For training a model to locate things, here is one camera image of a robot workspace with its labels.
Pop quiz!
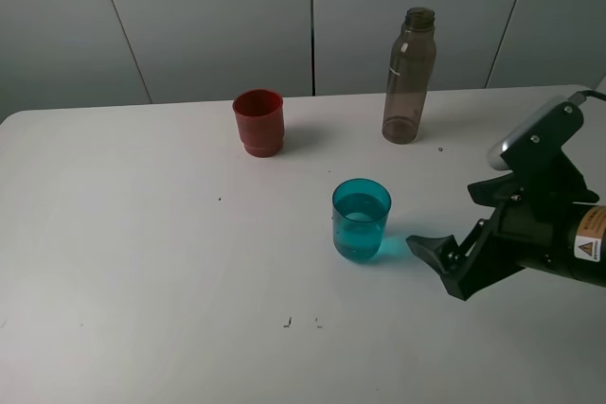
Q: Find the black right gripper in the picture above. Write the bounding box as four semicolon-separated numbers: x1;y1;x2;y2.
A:
406;173;587;301

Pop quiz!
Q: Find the teal transparent plastic cup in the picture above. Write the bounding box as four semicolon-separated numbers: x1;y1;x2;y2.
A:
331;178;392;263

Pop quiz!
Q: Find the smoky transparent plastic bottle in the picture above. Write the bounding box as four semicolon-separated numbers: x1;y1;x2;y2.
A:
382;7;437;145

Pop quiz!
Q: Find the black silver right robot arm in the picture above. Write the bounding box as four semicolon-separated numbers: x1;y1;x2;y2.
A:
406;174;605;300

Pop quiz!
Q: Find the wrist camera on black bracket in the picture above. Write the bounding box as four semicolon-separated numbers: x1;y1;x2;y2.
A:
488;91;599;209

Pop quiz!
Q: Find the red plastic cup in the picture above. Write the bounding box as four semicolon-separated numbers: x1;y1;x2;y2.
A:
232;89;285;158

